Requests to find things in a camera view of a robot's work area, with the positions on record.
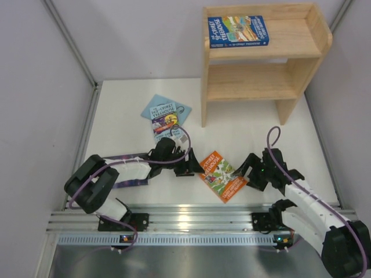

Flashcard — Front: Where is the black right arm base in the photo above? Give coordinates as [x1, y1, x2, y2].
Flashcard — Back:
[251, 213, 278, 235]

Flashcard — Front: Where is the light blue 143-storey treehouse book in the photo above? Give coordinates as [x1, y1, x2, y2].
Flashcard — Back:
[150, 103, 184, 143]

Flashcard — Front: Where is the light blue thin booklet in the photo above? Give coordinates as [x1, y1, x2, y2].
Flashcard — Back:
[140, 94, 192, 125]

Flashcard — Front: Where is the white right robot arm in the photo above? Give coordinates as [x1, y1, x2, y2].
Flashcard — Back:
[233, 148, 370, 277]

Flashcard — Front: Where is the aluminium mounting rail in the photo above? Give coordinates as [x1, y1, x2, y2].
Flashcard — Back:
[46, 202, 359, 247]

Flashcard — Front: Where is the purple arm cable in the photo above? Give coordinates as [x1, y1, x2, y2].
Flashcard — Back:
[68, 124, 192, 209]
[266, 126, 369, 278]

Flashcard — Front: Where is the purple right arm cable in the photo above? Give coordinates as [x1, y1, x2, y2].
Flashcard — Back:
[266, 126, 369, 278]

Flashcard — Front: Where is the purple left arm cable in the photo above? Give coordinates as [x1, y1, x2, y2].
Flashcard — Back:
[68, 124, 192, 209]

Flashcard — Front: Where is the blue 91-storey treehouse book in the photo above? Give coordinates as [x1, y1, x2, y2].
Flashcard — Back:
[208, 16, 270, 49]

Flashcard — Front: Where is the wooden two-tier shelf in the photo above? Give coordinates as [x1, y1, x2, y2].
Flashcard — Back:
[201, 2, 333, 126]

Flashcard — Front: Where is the purple galaxy cover book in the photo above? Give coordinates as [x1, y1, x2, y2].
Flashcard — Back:
[104, 152, 148, 189]

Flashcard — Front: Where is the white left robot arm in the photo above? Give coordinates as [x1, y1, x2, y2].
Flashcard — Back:
[64, 137, 205, 224]

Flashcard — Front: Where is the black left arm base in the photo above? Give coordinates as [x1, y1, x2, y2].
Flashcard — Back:
[98, 213, 150, 232]

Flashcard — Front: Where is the orange 78-storey treehouse book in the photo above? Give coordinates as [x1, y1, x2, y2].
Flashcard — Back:
[199, 151, 249, 203]

